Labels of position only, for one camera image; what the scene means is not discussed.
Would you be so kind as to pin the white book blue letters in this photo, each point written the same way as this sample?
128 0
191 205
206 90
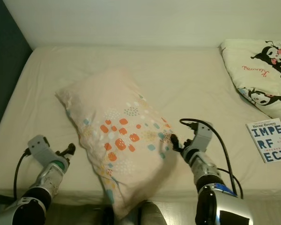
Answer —
271 140

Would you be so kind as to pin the cream cartoon print quilt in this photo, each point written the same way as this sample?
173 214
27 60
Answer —
257 70

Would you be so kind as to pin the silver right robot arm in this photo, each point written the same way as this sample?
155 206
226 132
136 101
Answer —
220 211

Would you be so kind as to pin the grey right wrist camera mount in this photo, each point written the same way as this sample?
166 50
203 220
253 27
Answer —
202 133

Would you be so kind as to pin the pink patterned pillow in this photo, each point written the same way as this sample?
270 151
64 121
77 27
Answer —
112 112

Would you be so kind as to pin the bed with cream sheet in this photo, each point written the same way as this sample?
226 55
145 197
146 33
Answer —
196 84

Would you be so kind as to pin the blue-grey upholstered headboard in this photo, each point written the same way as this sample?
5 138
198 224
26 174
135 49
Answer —
7 70

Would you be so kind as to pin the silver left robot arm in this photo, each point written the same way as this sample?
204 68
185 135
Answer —
47 187

